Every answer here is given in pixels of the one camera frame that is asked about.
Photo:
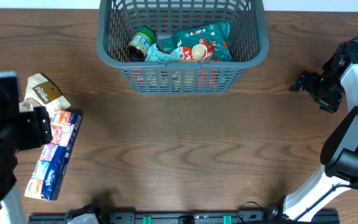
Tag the green Nescafe coffee bag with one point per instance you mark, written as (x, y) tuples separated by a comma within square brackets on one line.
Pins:
[(207, 42)]

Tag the green lidded spice jar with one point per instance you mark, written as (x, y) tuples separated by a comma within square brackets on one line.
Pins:
[(142, 40)]

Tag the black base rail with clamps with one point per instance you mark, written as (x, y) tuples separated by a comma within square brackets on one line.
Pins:
[(93, 214)]

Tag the orange San Remo spaghetti pack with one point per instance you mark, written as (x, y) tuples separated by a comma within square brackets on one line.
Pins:
[(175, 80)]

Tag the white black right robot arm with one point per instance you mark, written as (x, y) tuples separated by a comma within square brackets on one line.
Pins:
[(338, 171)]

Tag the blue Kleenex tissue multipack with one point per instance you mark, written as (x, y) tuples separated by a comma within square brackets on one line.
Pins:
[(51, 166)]

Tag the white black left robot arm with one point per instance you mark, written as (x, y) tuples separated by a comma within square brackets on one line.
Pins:
[(18, 132)]

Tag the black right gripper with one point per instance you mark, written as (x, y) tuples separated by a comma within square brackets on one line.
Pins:
[(314, 86)]

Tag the grey plastic mesh basket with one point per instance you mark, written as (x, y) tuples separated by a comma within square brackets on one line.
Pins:
[(119, 20)]

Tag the teal wet wipes pack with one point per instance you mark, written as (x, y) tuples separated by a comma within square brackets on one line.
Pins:
[(154, 55)]

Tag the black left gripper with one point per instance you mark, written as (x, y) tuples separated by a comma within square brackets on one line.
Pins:
[(38, 128)]

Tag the beige brown snack pouch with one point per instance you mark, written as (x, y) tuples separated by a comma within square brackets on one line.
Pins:
[(41, 91)]

